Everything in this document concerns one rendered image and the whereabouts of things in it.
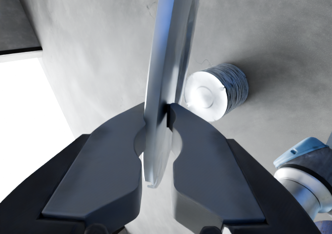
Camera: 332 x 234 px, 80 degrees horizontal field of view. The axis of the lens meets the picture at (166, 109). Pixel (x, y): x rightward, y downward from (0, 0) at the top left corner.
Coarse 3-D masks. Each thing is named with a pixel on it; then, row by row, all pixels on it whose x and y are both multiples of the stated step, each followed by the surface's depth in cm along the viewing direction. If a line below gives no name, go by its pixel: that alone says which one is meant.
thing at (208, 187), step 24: (168, 120) 12; (192, 120) 10; (192, 144) 9; (216, 144) 9; (192, 168) 7; (216, 168) 8; (240, 168) 8; (192, 192) 7; (216, 192) 7; (240, 192) 7; (192, 216) 7; (216, 216) 6; (240, 216) 6; (264, 216) 6
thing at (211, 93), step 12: (204, 72) 105; (192, 84) 114; (204, 84) 108; (216, 84) 102; (192, 96) 117; (204, 96) 110; (216, 96) 105; (192, 108) 120; (204, 108) 113; (216, 108) 107
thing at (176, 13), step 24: (168, 0) 9; (192, 0) 22; (168, 24) 9; (192, 24) 26; (168, 48) 10; (168, 72) 11; (168, 96) 13; (144, 120) 11; (168, 144) 23; (144, 168) 13
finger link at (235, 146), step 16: (240, 160) 8; (256, 160) 8; (256, 176) 7; (272, 176) 7; (256, 192) 7; (272, 192) 7; (288, 192) 7; (272, 208) 6; (288, 208) 6; (224, 224) 6; (240, 224) 6; (256, 224) 6; (272, 224) 6; (288, 224) 6; (304, 224) 6
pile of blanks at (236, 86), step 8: (224, 64) 120; (208, 72) 105; (216, 72) 105; (224, 72) 108; (232, 72) 110; (240, 72) 114; (224, 80) 102; (232, 80) 107; (240, 80) 110; (232, 88) 104; (240, 88) 109; (248, 88) 116; (232, 96) 104; (240, 96) 111; (232, 104) 106; (240, 104) 119
